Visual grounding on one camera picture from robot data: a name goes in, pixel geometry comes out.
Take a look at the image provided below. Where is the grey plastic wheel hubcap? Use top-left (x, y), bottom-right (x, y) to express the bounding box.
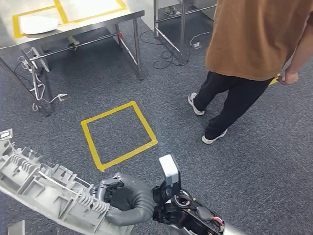
top-left (0, 138), bottom-right (137, 235)

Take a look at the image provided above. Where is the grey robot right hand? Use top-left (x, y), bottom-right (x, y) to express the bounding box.
top-left (95, 172), bottom-right (156, 227)

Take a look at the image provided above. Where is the white power cable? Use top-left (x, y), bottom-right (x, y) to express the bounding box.
top-left (189, 31), bottom-right (213, 48)
top-left (14, 47), bottom-right (71, 112)

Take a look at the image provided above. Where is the white plastic cover part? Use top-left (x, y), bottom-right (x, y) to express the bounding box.
top-left (19, 14), bottom-right (59, 35)

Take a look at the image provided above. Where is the person's hand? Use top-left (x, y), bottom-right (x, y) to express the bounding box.
top-left (278, 69), bottom-right (299, 86)

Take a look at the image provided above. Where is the yellow strap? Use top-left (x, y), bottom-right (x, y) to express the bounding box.
top-left (269, 73), bottom-right (281, 86)

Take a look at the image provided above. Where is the black floor cable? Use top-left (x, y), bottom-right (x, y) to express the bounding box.
top-left (140, 30), bottom-right (194, 70)

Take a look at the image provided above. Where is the steel workbench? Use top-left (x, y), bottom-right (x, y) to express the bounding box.
top-left (0, 0), bottom-right (145, 117)

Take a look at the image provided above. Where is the steel side table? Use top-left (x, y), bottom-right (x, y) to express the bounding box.
top-left (153, 0), bottom-right (218, 66)

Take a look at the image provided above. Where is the standing person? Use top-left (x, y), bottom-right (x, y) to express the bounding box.
top-left (188, 0), bottom-right (313, 145)

